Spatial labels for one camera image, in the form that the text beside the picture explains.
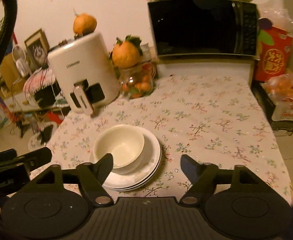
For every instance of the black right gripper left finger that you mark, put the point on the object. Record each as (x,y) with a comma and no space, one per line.
(91,178)

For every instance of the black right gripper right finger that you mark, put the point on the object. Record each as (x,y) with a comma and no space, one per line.
(201,177)

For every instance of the white plate with swirls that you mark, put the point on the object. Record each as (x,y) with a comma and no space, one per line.
(139,176)

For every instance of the cream bowl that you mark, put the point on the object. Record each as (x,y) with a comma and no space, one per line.
(124,142)

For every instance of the white bowl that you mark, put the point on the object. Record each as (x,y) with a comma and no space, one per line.
(129,168)

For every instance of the floral tablecloth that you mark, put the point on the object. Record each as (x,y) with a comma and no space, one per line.
(212,119)

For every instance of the dark cardboard box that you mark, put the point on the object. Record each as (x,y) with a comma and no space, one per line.
(279,115)

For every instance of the glass jar of oranges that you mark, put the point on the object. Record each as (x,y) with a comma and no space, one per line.
(135,82)

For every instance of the white air fryer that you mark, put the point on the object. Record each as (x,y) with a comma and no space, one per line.
(84,73)

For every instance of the plastic bag of kumquats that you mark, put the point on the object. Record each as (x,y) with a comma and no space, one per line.
(280,88)

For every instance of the framed picture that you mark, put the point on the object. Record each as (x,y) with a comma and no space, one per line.
(37,46)

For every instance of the large pomelo with leaves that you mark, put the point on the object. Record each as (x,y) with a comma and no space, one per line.
(126,53)

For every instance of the stacked white cups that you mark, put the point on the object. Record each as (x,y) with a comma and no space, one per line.
(146,53)

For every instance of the red gift box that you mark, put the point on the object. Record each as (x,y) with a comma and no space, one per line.
(273,51)

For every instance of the black microwave oven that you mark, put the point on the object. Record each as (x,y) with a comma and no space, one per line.
(194,27)

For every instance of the orange on air fryer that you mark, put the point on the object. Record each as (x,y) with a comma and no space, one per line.
(84,24)

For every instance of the clear plastic bag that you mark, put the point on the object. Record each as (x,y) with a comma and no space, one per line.
(277,14)

